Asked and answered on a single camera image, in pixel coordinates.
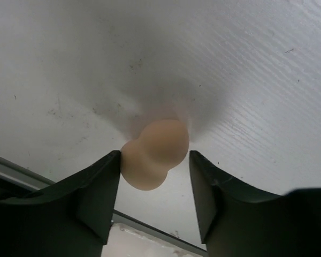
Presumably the beige makeup sponge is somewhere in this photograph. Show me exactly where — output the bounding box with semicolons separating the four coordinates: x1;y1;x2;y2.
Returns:
120;119;189;191

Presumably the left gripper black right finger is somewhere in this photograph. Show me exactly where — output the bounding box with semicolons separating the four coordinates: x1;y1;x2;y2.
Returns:
189;150;321;256

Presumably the aluminium rail left side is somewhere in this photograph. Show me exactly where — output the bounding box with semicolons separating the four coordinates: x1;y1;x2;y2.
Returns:
0;150;207;256

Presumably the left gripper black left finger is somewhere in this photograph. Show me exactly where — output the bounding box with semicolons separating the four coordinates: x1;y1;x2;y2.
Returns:
0;150;121;256

